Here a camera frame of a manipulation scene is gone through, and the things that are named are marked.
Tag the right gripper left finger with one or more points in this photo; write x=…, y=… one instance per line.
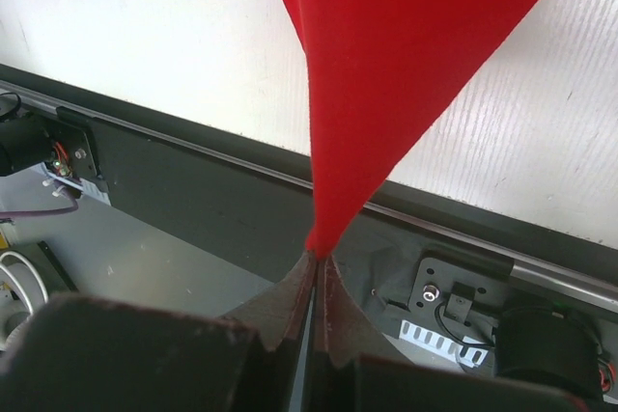
x=81, y=353

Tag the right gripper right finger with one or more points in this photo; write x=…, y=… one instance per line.
x=352, y=367

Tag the red t shirt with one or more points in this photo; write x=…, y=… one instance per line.
x=380, y=72

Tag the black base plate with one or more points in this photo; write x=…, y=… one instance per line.
x=407, y=254

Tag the right white cable duct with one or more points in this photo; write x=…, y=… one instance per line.
x=444, y=347

